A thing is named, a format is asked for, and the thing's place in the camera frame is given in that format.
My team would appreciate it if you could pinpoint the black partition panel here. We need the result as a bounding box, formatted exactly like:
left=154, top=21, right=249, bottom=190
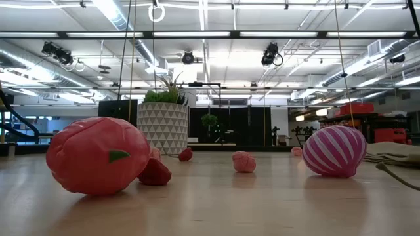
left=188, top=106, right=273, bottom=148

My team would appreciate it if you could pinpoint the large red toy tomato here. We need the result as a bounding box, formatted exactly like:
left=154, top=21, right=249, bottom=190
left=45, top=116, right=152, bottom=197

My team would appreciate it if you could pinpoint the red storage bin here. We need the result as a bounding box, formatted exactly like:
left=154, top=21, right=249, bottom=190
left=339, top=102, right=375, bottom=116
left=373, top=128, right=413, bottom=145

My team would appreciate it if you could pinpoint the black aluminium rig frame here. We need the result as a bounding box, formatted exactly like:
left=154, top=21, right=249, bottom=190
left=0, top=0, right=420, bottom=41

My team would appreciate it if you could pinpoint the red toy strawberry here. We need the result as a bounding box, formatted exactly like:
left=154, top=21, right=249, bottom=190
left=137, top=157, right=173, bottom=187

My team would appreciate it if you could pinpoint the purple white striped toy onion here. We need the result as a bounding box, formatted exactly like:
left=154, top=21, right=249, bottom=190
left=302, top=125, right=368, bottom=179

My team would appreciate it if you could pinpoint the small round green plant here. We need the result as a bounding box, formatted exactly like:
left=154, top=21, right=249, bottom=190
left=200, top=113, right=219, bottom=138

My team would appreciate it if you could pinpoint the succulent in patterned white pot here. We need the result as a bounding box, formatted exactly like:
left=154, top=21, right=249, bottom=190
left=136, top=71, right=190, bottom=156

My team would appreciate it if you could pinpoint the white cable loop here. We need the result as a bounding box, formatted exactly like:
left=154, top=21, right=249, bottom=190
left=147, top=0, right=166, bottom=24

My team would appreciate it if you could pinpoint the black ceiling camera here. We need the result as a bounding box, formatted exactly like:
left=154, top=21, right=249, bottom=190
left=181, top=50, right=196, bottom=66
left=261, top=41, right=285, bottom=68
left=41, top=41, right=75, bottom=66

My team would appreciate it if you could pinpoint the black hanging cable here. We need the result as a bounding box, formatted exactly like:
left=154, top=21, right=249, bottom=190
left=116, top=0, right=133, bottom=99

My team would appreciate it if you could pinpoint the small dark red toy berry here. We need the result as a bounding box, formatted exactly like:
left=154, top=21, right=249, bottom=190
left=178, top=147, right=194, bottom=163

